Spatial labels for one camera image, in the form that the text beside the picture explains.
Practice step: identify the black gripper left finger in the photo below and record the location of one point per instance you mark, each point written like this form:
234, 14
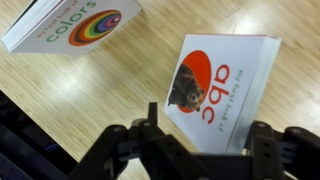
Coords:
150, 120

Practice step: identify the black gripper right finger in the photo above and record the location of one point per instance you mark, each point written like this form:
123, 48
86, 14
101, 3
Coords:
294, 153

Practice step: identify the white abc board book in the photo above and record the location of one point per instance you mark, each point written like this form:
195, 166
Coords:
217, 87

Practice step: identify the white colors board book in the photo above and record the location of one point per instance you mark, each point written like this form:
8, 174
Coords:
67, 26

